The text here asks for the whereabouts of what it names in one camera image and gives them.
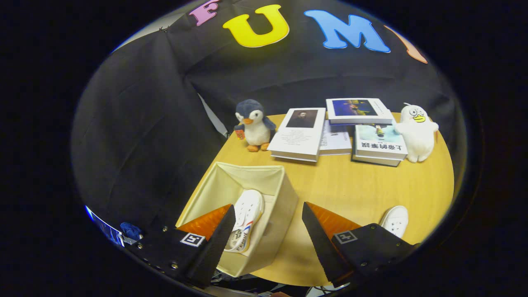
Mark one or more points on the penguin plush toy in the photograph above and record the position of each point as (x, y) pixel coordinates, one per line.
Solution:
(255, 128)

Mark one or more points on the blue photo cover book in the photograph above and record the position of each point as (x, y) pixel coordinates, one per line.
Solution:
(357, 108)

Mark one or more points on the black backdrop cloth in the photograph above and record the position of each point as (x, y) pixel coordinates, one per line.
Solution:
(288, 74)

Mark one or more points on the white duck plush toy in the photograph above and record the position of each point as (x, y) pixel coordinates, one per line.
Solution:
(416, 136)

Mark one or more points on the blue and white object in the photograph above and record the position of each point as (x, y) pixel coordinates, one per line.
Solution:
(130, 229)

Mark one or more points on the thin white booklet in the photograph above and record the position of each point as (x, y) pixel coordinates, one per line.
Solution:
(335, 140)

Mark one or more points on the beige fabric storage box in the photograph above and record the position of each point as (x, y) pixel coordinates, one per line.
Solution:
(280, 214)

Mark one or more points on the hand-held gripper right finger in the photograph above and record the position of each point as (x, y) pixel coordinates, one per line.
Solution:
(326, 251)

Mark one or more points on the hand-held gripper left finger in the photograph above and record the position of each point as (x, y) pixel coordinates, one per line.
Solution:
(214, 251)

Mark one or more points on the white canvas shoe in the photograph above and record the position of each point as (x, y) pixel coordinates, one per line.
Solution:
(249, 206)
(395, 218)

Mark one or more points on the thick teal cover book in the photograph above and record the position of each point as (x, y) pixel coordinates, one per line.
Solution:
(379, 142)

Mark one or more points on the portrait cover book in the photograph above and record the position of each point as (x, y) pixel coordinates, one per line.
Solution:
(299, 138)

